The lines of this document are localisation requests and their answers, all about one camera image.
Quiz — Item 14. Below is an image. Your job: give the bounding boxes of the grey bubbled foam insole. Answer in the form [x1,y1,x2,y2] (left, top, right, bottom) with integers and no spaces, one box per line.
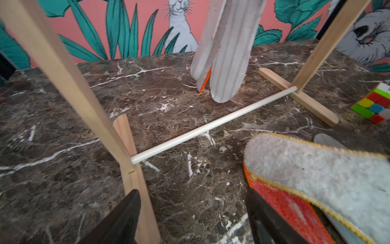
[313,133,347,149]

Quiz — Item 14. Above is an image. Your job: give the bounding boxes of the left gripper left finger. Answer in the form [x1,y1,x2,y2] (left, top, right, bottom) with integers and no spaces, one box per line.
[79,189,141,244]

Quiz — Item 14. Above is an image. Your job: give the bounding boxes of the wooden hanger rack frame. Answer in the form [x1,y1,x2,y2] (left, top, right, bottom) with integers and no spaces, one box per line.
[1,1,369,244]

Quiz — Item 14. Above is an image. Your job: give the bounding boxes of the yellow-edged felt insole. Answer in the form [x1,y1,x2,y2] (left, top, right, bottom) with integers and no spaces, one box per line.
[244,133,390,244]

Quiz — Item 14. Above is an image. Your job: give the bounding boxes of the orange-edged felt insole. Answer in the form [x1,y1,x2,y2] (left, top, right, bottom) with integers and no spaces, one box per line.
[196,66,212,93]
[243,165,334,244]

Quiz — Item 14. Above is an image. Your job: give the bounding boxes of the right black frame post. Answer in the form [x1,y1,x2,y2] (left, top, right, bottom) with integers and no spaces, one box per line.
[316,0,347,40]

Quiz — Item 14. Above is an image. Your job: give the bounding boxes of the white thin insole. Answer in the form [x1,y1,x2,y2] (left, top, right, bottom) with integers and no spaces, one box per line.
[210,1,266,103]

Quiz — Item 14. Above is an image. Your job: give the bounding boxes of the white embossed foam insole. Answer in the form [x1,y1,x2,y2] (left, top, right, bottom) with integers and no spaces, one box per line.
[191,0,226,80]

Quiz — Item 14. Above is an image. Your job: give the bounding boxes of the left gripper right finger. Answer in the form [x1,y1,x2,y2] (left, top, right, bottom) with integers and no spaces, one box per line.
[246,189,308,244]

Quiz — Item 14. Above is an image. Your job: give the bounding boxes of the multicoloured puzzle cube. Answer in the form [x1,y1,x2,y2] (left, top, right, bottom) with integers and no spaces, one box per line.
[350,82,390,125]

